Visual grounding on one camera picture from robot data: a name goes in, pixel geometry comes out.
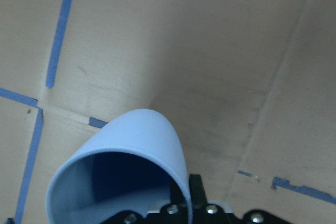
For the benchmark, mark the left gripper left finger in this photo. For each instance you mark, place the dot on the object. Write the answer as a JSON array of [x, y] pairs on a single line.
[[157, 208]]

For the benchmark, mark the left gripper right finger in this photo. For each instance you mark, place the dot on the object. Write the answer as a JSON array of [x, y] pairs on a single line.
[[216, 211]]

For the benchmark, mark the light blue plastic cup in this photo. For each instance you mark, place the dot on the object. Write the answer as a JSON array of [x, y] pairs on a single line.
[[128, 165]]

